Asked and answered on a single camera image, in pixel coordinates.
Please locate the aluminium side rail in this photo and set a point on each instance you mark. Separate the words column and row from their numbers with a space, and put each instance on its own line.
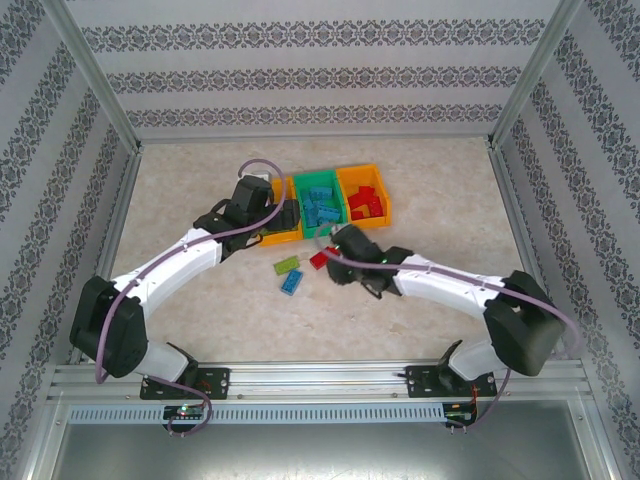
column 511, row 200
column 118, row 215

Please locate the lime two-by-four lego brick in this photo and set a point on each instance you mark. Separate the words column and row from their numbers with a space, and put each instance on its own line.
column 286, row 265

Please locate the orange plastic bin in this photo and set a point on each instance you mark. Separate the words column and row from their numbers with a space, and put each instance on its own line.
column 282, row 239
column 370, row 224

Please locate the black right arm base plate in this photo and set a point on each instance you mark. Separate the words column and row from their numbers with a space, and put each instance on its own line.
column 420, row 382

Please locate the green plastic bin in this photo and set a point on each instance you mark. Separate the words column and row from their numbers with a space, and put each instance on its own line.
column 320, row 232

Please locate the red two-by-four lego brick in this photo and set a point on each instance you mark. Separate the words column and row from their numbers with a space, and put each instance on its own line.
column 359, row 201
column 320, row 259

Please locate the aluminium cross rail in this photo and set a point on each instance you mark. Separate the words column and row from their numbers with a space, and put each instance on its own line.
column 320, row 137

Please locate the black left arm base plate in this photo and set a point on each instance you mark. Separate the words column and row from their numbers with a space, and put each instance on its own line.
column 220, row 382

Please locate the aluminium mounting rail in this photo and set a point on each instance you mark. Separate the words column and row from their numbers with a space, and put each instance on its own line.
column 320, row 380

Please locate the aluminium frame post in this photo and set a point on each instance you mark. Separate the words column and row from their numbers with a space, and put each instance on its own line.
column 532, row 75
column 95, row 75

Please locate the blue two-by-two lego brick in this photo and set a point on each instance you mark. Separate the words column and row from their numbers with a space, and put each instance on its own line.
column 306, row 206

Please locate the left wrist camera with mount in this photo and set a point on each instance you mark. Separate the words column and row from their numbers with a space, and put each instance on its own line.
column 260, row 177

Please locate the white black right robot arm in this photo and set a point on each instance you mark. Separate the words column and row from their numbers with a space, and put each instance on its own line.
column 525, row 330

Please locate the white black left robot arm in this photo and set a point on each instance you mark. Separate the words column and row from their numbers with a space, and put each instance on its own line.
column 165, row 270

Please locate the grey metal panel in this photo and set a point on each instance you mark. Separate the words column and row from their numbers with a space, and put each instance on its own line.
column 320, row 450

